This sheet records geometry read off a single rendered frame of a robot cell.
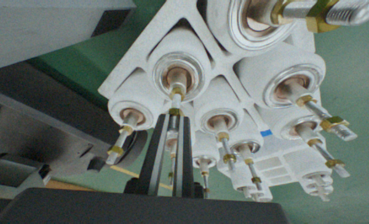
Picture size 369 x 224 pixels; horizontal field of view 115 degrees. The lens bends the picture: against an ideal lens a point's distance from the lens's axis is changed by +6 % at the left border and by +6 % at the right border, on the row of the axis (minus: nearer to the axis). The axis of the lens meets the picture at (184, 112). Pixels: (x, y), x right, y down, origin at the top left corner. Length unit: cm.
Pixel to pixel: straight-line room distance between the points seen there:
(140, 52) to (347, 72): 68
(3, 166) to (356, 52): 114
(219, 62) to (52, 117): 48
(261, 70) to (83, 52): 51
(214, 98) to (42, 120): 48
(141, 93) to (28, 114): 36
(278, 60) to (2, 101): 60
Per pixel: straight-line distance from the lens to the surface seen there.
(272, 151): 58
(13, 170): 66
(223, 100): 22
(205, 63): 17
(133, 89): 23
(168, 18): 23
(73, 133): 52
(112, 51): 49
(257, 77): 22
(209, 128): 25
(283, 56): 22
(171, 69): 17
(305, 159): 59
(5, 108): 55
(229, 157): 19
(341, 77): 72
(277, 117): 31
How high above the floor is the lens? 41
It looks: 48 degrees down
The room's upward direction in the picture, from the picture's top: 178 degrees counter-clockwise
